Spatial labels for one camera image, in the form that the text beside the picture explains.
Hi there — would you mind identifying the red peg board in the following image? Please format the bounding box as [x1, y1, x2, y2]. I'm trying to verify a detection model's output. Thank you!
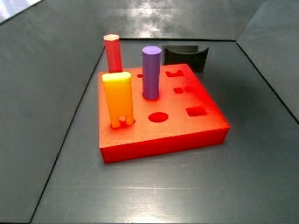
[98, 64, 230, 164]

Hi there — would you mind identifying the black curved fixture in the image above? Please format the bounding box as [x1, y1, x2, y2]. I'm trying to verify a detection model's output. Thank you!
[163, 45, 210, 73]

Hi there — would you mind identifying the yellow arch peg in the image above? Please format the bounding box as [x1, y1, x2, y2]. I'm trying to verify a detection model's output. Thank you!
[102, 72, 135, 128]

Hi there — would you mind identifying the purple cylinder peg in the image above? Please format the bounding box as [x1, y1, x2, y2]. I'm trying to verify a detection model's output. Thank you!
[143, 45, 162, 100]

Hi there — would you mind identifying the red hexagonal peg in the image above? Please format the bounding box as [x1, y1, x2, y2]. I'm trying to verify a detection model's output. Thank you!
[105, 34, 123, 73]

